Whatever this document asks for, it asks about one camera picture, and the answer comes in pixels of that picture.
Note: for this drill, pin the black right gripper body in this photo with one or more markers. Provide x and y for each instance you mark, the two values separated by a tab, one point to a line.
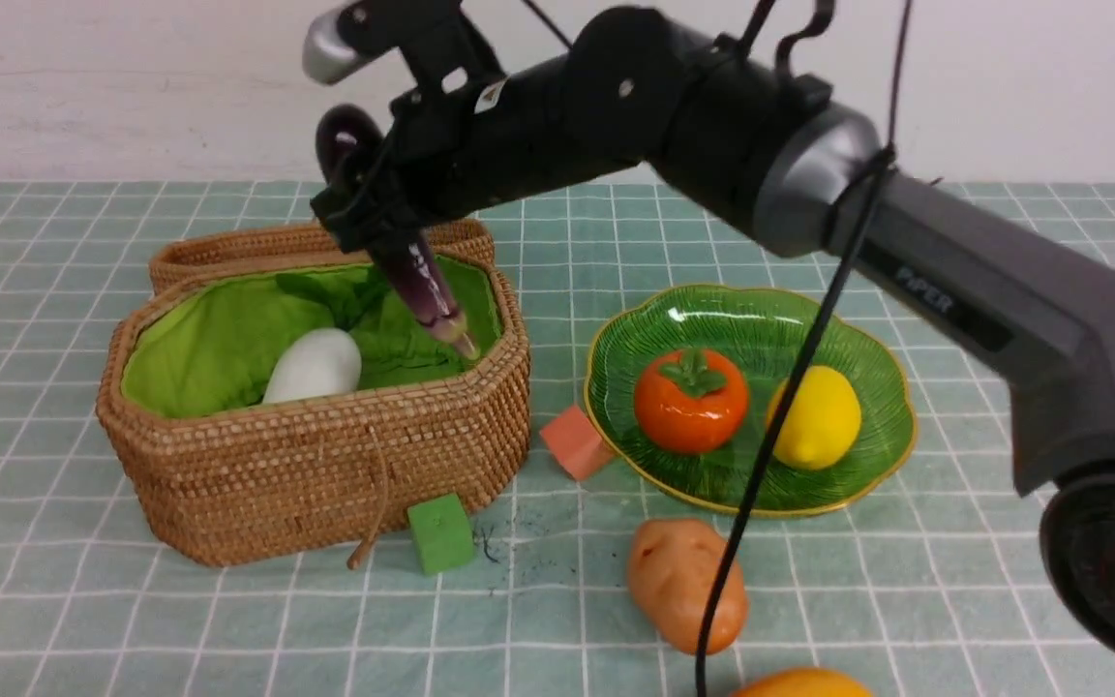
562	123

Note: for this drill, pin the dark purple toy eggplant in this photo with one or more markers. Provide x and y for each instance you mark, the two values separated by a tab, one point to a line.
365	207

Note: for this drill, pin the white toy radish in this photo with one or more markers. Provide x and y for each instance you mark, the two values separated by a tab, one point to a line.
326	360

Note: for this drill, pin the orange toy persimmon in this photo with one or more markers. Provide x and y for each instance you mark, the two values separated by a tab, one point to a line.
691	401

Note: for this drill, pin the yellow toy lemon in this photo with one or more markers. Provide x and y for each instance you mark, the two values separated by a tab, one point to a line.
823	421

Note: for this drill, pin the brown toy potato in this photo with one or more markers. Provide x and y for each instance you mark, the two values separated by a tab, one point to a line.
670	571

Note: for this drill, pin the orange toy mango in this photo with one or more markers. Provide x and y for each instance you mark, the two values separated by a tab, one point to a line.
805	681

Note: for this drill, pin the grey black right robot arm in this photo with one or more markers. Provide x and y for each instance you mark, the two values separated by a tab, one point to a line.
772	155

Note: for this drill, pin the woven wicker basket lid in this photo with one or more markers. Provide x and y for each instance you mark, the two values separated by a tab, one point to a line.
278	247

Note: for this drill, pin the orange foam cube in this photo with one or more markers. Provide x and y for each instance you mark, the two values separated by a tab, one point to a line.
578	448

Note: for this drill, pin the woven wicker basket green lining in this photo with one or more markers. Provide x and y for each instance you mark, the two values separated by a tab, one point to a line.
226	480

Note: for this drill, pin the green glass leaf plate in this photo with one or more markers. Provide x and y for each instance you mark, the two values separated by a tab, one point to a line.
760	331

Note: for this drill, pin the green foam cube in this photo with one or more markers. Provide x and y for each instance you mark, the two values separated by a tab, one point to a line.
442	535

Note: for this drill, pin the green checkered tablecloth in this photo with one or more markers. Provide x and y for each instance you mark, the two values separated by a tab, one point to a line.
932	586

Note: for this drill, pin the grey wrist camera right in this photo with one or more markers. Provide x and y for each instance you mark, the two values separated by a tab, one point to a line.
436	39

